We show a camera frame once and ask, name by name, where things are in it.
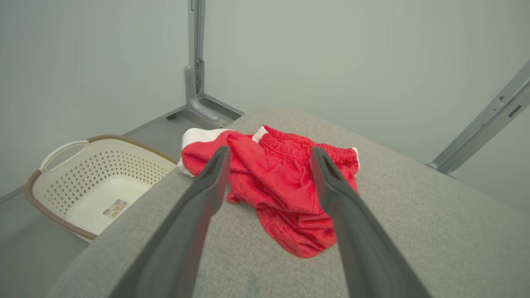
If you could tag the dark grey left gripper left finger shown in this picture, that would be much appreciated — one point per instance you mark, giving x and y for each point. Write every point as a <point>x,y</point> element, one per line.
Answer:
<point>182,231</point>

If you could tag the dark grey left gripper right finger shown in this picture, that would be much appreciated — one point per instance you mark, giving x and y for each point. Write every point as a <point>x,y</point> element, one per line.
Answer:
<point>364,248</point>

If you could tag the red mesh shorts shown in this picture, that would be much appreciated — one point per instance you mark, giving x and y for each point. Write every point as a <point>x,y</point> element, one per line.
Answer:
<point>285,186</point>

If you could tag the cream perforated laundry basket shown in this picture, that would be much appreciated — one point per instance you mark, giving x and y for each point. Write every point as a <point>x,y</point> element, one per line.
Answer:
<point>107,182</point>

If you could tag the grey metal post with curved foot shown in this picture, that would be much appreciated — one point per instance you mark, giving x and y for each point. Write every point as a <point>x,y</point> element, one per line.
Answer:
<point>194,82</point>

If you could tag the grey metal partition post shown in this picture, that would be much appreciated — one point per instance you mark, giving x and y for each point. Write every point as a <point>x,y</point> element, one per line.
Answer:
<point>488,120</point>

